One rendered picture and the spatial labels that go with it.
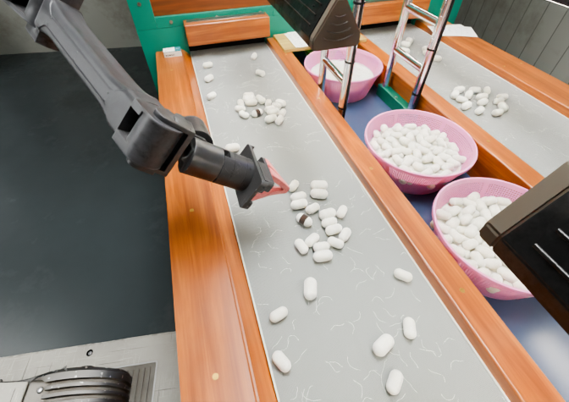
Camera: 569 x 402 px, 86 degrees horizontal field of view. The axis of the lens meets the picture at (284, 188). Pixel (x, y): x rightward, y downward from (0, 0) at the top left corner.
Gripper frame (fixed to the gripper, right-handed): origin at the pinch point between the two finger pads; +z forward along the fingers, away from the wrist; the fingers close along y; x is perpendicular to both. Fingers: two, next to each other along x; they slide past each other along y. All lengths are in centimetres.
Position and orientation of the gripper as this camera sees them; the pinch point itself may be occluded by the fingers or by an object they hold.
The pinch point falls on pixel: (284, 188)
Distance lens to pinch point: 57.1
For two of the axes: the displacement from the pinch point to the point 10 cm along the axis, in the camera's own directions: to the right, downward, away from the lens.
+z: 7.4, 2.6, 6.1
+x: -6.0, 6.7, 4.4
